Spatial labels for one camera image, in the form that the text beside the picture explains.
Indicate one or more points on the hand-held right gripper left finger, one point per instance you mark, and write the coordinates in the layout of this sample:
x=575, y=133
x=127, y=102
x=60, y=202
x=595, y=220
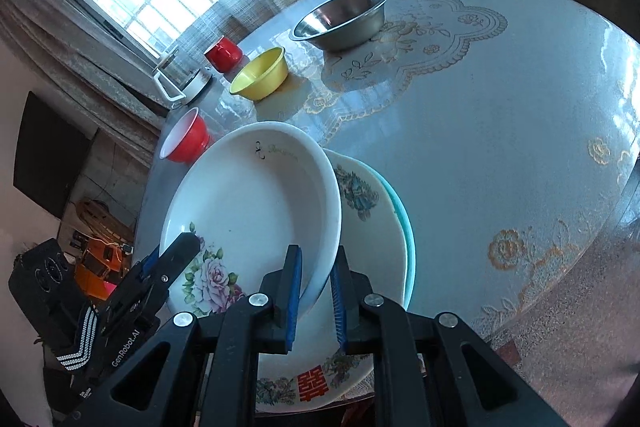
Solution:
x=296, y=297

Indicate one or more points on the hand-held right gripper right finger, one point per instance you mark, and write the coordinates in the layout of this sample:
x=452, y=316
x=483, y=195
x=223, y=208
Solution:
x=340, y=302

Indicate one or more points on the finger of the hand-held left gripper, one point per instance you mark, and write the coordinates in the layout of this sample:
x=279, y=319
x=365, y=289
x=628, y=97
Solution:
x=177, y=257

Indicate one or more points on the large floral rimmed plate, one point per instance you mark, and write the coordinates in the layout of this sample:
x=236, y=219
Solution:
x=370, y=247

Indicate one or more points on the white rose print plate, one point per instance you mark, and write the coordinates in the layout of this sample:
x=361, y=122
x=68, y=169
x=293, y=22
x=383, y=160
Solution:
x=250, y=207

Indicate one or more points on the teal plate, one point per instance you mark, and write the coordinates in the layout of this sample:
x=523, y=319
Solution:
x=411, y=247

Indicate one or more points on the red bowl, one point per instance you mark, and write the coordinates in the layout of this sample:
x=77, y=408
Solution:
x=192, y=142

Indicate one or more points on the yellow bowl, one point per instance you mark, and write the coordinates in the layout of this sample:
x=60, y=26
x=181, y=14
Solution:
x=265, y=79

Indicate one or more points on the stainless steel bowl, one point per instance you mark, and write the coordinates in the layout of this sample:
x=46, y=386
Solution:
x=340, y=32

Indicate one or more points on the orange cabinet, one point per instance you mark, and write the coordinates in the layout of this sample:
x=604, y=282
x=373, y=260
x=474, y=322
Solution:
x=100, y=267

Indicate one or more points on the white glass electric kettle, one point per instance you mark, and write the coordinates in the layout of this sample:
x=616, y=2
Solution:
x=192, y=82

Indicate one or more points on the red mug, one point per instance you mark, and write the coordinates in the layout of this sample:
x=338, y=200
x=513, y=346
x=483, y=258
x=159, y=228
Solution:
x=225, y=54

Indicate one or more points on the beige heavy curtain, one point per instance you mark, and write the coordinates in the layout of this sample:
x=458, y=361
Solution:
x=75, y=67

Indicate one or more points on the black wall television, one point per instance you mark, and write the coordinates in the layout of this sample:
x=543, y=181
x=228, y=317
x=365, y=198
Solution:
x=50, y=157

